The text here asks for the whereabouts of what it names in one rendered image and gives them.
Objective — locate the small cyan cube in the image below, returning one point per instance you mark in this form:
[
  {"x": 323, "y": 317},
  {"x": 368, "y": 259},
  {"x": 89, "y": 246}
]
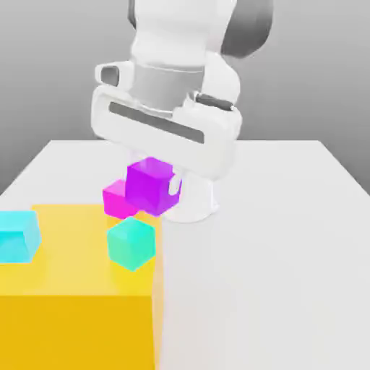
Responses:
[{"x": 17, "y": 237}]

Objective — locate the small magenta cube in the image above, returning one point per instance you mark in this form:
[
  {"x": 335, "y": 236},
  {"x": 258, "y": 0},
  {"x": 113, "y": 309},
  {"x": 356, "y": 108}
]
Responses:
[{"x": 115, "y": 199}]

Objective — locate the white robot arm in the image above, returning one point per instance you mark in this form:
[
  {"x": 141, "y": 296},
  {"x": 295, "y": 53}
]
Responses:
[{"x": 170, "y": 37}]

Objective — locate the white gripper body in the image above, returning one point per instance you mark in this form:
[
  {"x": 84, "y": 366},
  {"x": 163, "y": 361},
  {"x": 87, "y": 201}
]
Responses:
[{"x": 162, "y": 144}]

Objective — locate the small teal cube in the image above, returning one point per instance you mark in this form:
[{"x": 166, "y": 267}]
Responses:
[{"x": 131, "y": 244}]

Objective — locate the large yellow box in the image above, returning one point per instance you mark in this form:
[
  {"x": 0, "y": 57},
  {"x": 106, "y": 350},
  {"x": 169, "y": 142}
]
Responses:
[{"x": 72, "y": 289}]

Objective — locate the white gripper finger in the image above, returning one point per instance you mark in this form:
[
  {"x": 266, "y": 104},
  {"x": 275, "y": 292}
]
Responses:
[{"x": 174, "y": 185}]

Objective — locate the small purple cube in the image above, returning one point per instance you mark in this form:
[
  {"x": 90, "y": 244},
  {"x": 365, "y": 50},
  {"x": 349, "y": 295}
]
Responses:
[{"x": 150, "y": 188}]

